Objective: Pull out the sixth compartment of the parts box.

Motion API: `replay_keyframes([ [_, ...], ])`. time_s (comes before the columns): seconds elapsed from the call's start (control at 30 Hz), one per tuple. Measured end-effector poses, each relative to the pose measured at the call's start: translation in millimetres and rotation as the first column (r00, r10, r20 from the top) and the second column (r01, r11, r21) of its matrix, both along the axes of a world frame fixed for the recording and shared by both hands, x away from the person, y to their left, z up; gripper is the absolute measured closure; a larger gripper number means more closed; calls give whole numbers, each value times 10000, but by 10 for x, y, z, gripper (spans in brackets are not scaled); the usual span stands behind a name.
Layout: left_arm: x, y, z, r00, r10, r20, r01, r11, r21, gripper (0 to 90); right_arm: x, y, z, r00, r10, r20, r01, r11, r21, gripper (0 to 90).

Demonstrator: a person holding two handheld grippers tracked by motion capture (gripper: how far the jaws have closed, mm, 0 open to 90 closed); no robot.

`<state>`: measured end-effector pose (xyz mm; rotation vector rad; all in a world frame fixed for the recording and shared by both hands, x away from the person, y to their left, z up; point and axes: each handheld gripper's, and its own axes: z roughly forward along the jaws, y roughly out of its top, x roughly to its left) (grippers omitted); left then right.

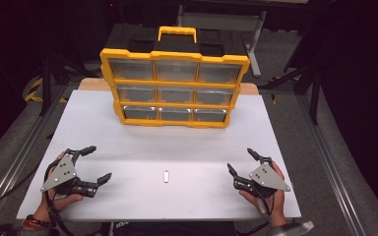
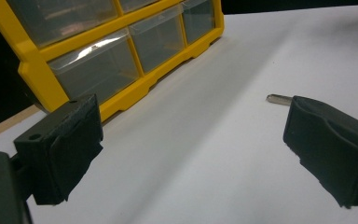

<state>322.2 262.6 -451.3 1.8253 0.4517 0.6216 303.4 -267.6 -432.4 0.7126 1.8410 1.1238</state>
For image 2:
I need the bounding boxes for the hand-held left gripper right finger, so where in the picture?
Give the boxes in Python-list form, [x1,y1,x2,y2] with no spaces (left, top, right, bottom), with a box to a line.
[282,94,358,209]

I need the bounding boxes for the group of clear drawers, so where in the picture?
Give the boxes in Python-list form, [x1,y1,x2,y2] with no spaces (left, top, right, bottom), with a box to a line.
[6,0,187,105]

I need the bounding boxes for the clear plastic drawer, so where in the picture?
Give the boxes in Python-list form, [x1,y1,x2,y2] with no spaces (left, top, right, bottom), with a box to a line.
[181,0,216,45]

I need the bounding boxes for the yellow black organizer cabinet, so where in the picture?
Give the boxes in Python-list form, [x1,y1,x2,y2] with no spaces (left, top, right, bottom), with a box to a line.
[0,0,226,123]

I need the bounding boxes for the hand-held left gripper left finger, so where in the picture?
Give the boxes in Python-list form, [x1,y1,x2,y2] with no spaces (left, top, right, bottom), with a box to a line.
[12,93,104,206]

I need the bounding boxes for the small silver metal piece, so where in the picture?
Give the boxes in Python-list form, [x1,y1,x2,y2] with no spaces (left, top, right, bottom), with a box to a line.
[266,93,294,107]

